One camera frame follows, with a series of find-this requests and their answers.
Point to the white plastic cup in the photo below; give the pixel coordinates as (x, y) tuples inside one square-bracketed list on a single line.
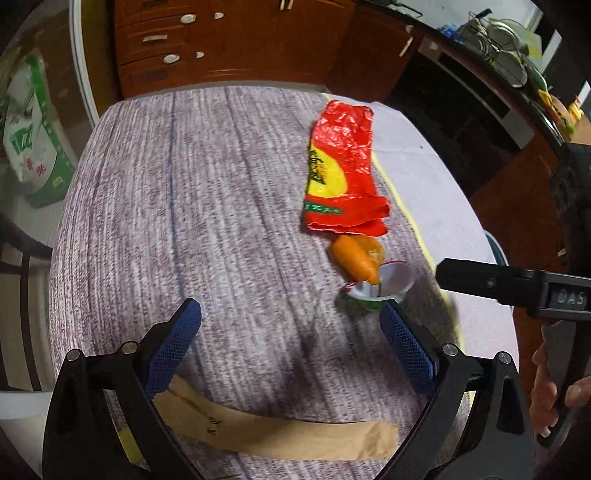
[(392, 282)]

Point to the green white rice sack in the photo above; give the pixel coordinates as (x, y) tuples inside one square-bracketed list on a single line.
[(32, 138)]

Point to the metal dish rack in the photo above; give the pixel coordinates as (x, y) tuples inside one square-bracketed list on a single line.
[(498, 46)]

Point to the brown paper strip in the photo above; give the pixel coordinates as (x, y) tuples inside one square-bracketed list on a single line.
[(277, 434)]

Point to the teal round waste bin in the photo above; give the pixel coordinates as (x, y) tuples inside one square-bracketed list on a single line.
[(498, 251)]

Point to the dark countertop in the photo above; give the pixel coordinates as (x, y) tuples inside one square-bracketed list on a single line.
[(485, 50)]

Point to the blue packet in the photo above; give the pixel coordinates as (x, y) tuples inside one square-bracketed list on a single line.
[(450, 31)]

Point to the red yellow printed plastic bag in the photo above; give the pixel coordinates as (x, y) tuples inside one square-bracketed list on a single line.
[(344, 152)]

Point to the wooden drawer chest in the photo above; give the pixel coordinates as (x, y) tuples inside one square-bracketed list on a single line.
[(258, 46)]

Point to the orange carrot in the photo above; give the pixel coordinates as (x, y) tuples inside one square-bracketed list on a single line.
[(351, 256)]

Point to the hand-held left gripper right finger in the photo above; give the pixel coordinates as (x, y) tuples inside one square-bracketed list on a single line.
[(406, 342)]

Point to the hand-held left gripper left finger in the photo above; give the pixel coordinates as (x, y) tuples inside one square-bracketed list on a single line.
[(178, 337)]

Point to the yellow plastic item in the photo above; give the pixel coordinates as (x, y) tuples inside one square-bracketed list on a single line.
[(558, 110)]

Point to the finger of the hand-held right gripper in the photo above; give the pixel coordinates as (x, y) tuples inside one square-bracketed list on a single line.
[(480, 279)]

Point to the dark wooden chair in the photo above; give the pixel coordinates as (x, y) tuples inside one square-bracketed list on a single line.
[(23, 270)]

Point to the black built-in oven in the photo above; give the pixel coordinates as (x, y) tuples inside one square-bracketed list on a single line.
[(452, 115)]

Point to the person's right hand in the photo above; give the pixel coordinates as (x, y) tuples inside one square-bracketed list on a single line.
[(545, 392)]

